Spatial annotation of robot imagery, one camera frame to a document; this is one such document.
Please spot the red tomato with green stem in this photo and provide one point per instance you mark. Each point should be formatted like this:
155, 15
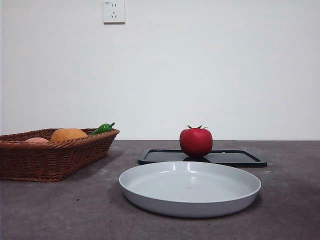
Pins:
196, 142

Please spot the green chili pepper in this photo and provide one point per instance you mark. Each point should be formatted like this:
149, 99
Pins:
102, 128

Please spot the pale grey round plate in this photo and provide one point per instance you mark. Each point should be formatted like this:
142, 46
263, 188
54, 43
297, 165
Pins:
190, 190

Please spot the black rectangular tray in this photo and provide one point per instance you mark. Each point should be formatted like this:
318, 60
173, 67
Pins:
237, 157

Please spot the orange round fruit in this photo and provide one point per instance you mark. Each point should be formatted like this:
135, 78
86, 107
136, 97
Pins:
67, 134

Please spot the brown wicker basket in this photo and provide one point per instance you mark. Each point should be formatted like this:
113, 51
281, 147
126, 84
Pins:
50, 160

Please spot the pink round fruit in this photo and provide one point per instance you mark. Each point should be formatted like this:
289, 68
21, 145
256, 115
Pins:
37, 140

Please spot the white wall power socket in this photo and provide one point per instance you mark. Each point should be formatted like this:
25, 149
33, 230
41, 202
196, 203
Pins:
114, 12

